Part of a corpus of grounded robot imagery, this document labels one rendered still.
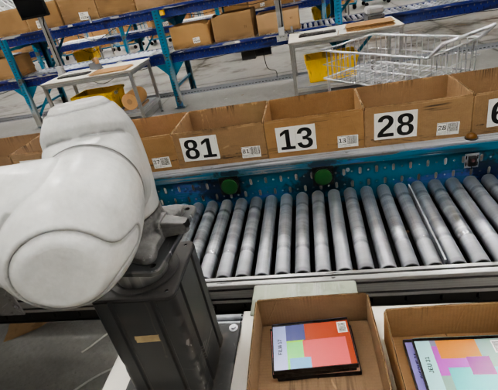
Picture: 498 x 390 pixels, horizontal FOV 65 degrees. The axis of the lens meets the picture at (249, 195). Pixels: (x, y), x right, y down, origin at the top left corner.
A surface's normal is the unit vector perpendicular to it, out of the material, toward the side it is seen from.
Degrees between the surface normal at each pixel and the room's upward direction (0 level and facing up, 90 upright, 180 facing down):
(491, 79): 90
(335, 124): 91
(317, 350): 0
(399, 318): 90
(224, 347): 0
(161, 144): 90
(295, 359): 0
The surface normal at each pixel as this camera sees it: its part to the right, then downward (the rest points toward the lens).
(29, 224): -0.11, -0.44
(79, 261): 0.24, 0.48
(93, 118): 0.42, -0.40
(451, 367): -0.18, -0.86
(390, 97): -0.11, 0.50
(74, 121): 0.08, -0.34
